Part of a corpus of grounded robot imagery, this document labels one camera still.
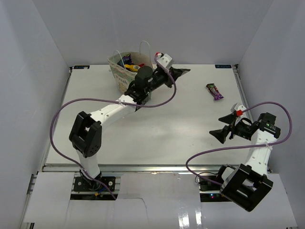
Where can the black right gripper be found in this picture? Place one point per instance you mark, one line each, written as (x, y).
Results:
(221, 134)

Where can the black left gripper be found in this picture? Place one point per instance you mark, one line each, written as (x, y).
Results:
(175, 73)

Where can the dark purple candy bar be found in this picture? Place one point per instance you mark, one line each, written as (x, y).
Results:
(213, 90)

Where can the yellow snack bar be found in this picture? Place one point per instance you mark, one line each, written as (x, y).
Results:
(132, 67)

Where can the blue purple snack bag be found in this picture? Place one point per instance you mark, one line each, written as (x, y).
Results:
(125, 60)

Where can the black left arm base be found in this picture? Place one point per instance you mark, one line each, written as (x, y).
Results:
(82, 184)

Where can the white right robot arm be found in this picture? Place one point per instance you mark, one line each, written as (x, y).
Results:
(247, 184)

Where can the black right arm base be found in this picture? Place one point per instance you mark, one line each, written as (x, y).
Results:
(209, 192)

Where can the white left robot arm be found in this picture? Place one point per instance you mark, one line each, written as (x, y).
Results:
(86, 133)

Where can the green paper gift bag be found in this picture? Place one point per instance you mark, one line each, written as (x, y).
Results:
(122, 76)

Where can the white foam board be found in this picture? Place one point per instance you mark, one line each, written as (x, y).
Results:
(147, 201)

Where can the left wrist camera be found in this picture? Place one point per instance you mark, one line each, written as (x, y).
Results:
(163, 60)

